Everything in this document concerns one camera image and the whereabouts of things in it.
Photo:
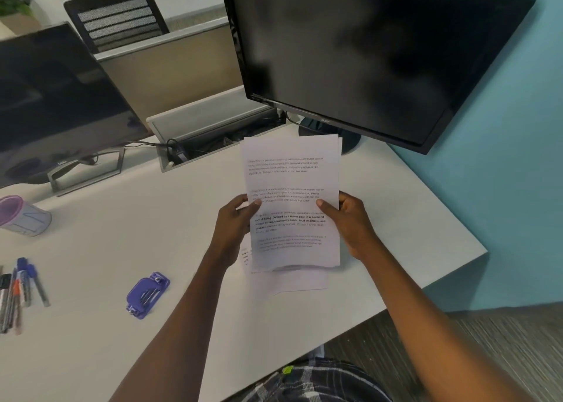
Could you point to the person's left hand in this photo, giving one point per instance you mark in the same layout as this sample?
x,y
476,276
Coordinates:
x,y
228,234

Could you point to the person's right hand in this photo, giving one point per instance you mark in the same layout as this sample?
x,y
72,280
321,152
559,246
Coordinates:
x,y
356,230

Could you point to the single printed paper sheet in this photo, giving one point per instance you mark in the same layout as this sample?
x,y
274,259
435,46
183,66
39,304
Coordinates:
x,y
299,281

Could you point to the stack of printed papers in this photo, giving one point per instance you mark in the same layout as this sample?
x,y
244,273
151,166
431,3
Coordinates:
x,y
290,169

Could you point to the purple hole punch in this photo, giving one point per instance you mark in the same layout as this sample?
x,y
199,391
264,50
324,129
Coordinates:
x,y
145,294

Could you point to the blue pen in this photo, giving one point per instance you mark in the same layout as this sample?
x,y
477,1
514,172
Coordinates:
x,y
39,289

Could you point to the blue cap marker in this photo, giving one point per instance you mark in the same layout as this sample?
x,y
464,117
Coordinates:
x,y
24,283

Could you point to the orange pen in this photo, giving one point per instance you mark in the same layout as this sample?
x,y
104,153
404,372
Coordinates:
x,y
16,288

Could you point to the black cap marker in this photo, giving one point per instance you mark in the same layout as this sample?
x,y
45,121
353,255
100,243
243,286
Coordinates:
x,y
4,281

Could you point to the person's right forearm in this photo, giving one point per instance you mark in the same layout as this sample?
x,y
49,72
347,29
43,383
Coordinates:
x,y
440,336

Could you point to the person's left forearm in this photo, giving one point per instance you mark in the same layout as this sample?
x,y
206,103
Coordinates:
x,y
176,336

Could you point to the white desk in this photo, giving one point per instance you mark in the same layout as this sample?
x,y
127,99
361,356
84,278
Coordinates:
x,y
110,349

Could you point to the green tag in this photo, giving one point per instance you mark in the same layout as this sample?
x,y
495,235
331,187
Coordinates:
x,y
287,370

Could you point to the plaid shorts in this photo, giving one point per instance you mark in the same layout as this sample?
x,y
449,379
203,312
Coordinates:
x,y
316,384

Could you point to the beige cubicle partition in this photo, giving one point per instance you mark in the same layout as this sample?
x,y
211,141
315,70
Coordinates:
x,y
176,72

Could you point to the black monitor round base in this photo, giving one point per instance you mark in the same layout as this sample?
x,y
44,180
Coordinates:
x,y
374,54

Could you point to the purple rimmed white pen cup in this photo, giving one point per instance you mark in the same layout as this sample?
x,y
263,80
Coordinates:
x,y
31,221

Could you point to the black monitor silver stand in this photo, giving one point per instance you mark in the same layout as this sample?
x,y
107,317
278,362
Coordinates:
x,y
53,107

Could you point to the black mesh office chair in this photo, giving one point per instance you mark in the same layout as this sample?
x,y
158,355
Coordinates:
x,y
114,19

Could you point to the beige planter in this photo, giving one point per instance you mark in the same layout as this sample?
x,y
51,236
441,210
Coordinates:
x,y
22,24

